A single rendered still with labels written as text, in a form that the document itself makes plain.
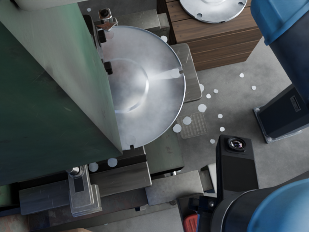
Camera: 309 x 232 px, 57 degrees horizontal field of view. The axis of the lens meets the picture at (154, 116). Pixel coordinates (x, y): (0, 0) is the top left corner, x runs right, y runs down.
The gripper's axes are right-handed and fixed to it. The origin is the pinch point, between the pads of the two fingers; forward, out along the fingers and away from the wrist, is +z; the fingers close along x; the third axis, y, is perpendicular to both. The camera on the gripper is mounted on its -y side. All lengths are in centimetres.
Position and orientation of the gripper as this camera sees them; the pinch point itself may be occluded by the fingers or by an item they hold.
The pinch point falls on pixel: (208, 207)
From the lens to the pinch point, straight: 50.2
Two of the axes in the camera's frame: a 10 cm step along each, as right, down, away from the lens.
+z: -0.2, 3.0, 9.5
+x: 9.8, 1.9, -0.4
